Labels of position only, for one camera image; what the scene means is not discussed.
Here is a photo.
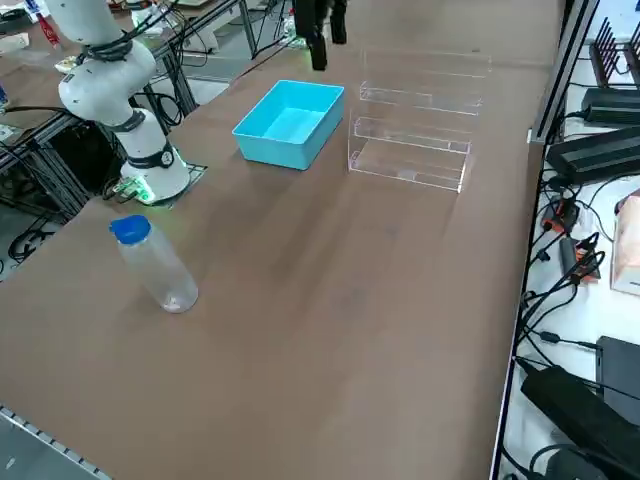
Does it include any clear acrylic tiered rack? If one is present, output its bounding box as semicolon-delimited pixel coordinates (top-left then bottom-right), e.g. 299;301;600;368
346;47;494;196

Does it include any black peg rack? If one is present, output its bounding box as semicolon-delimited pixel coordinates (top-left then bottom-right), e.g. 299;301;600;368
588;16;640;87

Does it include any blue plastic bin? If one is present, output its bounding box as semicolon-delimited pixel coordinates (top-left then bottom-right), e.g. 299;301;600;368
231;79;347;173

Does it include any red bottle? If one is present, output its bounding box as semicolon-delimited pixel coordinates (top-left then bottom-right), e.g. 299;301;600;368
37;11;64;50

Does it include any clear bottle with blue cap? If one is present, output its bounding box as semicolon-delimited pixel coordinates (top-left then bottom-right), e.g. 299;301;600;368
108;214;200;316

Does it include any long black power adapter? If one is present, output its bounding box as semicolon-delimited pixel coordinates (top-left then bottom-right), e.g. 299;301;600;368
544;124;640;185

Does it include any orange and black plug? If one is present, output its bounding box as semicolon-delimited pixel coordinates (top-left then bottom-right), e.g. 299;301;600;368
541;196;582;234

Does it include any orange and black clamp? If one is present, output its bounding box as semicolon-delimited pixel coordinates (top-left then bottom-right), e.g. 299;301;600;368
558;233;607;285

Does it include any pink and white box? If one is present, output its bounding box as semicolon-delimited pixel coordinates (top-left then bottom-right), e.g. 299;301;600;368
609;189;640;297

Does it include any large black power brick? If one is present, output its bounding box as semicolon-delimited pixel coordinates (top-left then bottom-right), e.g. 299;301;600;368
519;364;640;472

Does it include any black flat box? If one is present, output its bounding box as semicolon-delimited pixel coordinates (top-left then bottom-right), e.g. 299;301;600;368
596;335;640;412

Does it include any silver aluminium profile post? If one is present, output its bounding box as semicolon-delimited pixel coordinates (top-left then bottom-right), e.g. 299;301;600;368
528;0;601;147

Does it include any black aluminium frame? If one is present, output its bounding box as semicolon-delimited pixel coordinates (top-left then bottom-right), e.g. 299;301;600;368
0;103;127;227

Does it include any black cable with ferrite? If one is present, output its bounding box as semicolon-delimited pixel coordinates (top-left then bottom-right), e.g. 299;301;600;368
514;294;602;362

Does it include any black cable coil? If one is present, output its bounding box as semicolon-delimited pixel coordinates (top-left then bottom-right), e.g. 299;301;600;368
528;443;640;480

